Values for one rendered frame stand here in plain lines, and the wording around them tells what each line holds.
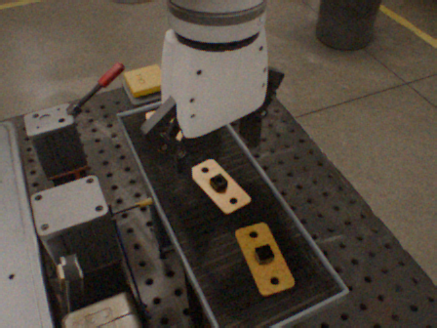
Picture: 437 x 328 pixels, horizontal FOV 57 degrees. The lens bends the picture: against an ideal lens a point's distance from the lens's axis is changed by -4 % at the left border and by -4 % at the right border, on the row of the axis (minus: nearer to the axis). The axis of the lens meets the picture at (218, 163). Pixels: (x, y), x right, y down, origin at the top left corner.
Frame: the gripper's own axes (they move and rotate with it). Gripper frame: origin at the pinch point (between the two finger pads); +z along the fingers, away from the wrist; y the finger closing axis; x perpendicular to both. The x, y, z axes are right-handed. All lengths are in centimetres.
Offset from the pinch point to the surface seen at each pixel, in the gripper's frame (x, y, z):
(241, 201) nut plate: 3.8, -0.8, 5.8
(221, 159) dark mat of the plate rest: -3.3, -3.0, 6.1
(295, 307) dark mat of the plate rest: 17.4, 2.8, 6.1
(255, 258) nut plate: 10.7, 2.7, 5.8
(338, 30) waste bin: -134, -195, 107
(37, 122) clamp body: -38.2, 13.4, 16.1
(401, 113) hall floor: -63, -177, 122
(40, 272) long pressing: -12.1, 23.7, 21.8
